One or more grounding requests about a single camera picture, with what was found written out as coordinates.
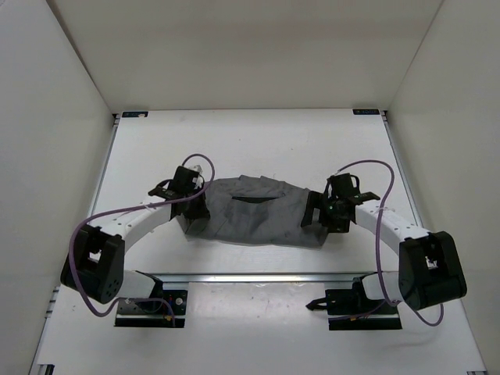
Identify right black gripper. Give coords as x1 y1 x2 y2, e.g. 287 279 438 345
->
301 191 348 234

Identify grey pleated skirt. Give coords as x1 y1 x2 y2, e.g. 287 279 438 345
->
177 175 327 248

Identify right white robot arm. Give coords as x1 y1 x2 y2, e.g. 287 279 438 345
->
302 173 467 319

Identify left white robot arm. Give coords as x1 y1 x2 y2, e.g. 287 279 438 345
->
60 166 209 316

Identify left blue corner label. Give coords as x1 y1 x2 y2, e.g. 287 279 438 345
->
121 111 148 118

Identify blue corner label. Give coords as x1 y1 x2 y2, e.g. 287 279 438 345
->
121 111 148 118
352 109 380 116

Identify right blue corner label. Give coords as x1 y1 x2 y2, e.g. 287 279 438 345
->
352 109 380 116

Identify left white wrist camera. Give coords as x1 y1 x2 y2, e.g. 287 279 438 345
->
189 165 205 189

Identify aluminium table rail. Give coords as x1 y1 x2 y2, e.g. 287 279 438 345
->
151 272 375 284

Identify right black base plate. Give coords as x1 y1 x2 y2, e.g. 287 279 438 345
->
325 287 402 331

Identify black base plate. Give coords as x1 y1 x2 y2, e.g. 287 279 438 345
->
325 287 402 331
114 283 188 329

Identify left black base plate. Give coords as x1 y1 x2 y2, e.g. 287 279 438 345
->
114 283 188 329

